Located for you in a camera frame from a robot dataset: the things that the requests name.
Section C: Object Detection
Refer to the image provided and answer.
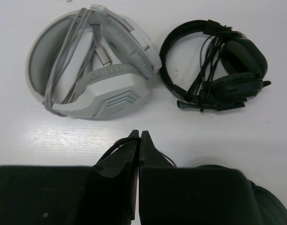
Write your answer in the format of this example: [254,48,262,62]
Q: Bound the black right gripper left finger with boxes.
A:
[0,130,139,225]

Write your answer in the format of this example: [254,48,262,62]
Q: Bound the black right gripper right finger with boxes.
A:
[139,131,256,225]

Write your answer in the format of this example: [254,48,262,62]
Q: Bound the white grey gaming headset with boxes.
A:
[25,5,162,120]

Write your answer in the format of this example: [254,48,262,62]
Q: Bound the black gaming headset with mic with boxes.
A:
[159,20,271,112]

